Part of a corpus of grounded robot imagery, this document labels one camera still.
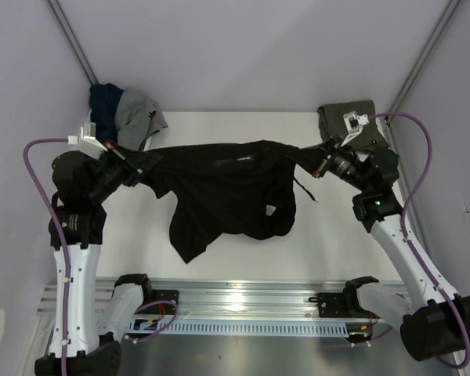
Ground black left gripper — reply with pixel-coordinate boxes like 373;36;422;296
87;140;162;203

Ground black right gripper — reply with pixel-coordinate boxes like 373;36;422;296
286;133;371;193

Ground olive green shorts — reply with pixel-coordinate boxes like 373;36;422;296
317;99;389;153

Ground black shorts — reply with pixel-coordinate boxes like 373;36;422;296
140;140;301;263

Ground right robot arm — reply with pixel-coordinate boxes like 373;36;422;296
287;138;470;368

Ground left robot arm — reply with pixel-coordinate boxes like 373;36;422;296
34;151;154;375

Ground grey shorts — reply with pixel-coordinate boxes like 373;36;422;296
114;88;168;151

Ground dark blue garment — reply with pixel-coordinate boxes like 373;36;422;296
89;83;124;143

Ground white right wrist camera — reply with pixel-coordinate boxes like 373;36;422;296
341;111;370;146

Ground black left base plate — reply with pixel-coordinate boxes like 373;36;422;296
148;289;180;316

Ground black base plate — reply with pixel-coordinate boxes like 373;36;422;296
316;292;365;318
148;289;180;316

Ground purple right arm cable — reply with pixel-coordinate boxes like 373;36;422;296
324;111;470;369

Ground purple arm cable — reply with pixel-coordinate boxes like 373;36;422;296
324;111;470;369
23;137;179;376

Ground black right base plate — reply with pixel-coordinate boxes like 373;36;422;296
316;292;365;318

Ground aluminium mounting rail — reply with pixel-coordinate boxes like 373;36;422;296
36;278;416;323

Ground white slotted cable duct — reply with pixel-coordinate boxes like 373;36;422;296
125;317;349;337

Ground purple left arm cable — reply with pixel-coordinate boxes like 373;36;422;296
23;137;179;376

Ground left aluminium corner post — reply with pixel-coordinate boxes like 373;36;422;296
45;0;99;86

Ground aluminium corner post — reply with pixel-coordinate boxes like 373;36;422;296
45;0;99;86
389;0;465;112

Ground right aluminium corner post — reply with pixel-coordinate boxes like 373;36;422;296
389;0;465;112

